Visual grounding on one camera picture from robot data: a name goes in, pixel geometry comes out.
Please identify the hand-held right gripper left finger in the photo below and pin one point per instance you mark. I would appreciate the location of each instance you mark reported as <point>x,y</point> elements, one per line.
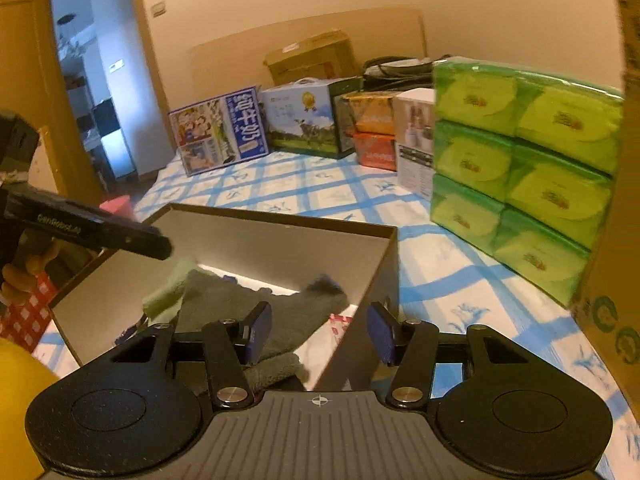
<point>260,330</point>

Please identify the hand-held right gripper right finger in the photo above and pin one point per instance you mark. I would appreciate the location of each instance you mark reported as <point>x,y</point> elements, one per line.
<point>380,332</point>

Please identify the grey towel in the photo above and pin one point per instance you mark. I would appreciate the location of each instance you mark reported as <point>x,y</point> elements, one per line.
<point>235,310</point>

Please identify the pink and white packet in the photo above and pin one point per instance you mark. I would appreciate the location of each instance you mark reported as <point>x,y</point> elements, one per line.
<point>341,325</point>

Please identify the brown cardboard box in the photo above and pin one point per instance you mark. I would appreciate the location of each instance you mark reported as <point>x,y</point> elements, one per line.
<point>250,245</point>

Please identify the green cloth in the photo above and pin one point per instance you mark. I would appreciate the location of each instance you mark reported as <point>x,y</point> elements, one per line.
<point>167,292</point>

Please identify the person's left hand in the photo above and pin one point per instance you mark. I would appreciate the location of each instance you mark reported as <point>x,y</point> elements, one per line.
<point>20,280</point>

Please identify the pink lidded cup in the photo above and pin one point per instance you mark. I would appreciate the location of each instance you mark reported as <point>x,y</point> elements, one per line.
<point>117,207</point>

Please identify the red checked cloth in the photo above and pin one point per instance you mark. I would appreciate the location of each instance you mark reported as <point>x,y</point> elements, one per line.
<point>25,317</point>

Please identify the blue checked bed sheet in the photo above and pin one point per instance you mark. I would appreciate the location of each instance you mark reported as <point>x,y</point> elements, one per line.
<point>310,192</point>

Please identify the blue milk carton box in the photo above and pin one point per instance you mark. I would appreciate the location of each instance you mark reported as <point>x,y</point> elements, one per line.
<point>220,132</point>

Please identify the orange snack box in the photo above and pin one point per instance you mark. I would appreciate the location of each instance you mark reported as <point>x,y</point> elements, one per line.
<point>375,150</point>
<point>372,112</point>

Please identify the white printed box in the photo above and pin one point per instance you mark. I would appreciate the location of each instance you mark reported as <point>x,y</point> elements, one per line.
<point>415,145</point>

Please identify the green and white cow box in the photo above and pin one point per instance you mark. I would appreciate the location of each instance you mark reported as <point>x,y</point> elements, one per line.
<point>310,120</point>

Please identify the stack of green tissue packs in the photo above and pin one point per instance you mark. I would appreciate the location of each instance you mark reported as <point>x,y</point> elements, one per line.
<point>525,170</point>

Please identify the wooden headboard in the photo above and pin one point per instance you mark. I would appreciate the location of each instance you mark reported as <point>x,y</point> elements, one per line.
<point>235,60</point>

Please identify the large open cardboard box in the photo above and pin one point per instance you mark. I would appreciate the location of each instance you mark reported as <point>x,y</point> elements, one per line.
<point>612,285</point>

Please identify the black bag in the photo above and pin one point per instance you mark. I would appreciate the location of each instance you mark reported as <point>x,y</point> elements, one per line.
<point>400,72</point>

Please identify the small brown shipping box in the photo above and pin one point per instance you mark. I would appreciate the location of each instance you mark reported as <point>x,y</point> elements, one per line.
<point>310,57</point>

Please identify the wooden door frame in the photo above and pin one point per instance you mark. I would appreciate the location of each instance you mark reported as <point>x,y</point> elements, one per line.
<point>145,85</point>

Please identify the white wall switch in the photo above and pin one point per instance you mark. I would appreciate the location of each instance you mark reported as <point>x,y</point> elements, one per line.
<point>159,8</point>

